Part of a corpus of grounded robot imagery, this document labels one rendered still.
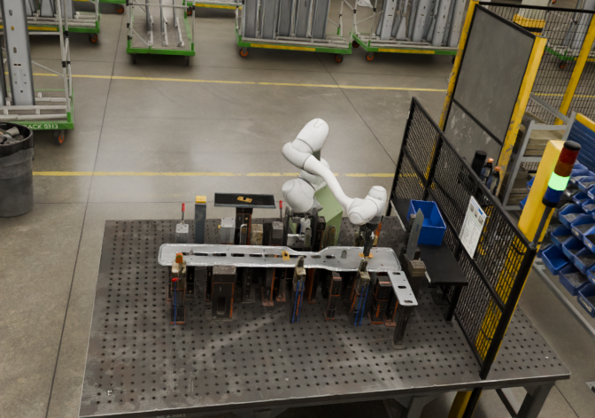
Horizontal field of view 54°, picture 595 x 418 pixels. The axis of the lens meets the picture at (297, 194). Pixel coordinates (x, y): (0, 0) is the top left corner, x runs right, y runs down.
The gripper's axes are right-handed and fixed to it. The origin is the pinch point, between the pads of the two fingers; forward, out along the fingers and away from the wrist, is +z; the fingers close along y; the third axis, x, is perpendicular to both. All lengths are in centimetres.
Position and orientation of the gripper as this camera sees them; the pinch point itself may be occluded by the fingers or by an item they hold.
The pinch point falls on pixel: (367, 250)
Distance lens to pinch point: 341.5
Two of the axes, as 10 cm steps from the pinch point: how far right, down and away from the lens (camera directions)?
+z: -1.0, 8.6, 5.0
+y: 1.2, 5.1, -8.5
